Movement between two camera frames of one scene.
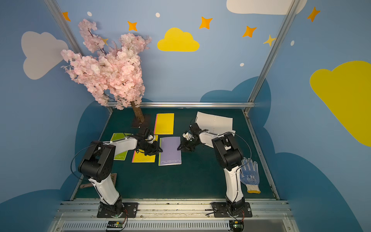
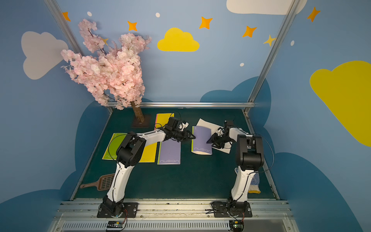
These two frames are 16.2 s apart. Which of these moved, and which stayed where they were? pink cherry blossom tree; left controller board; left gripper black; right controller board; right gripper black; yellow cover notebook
Moved: right gripper black; left gripper black
Stayed: pink cherry blossom tree; yellow cover notebook; right controller board; left controller board
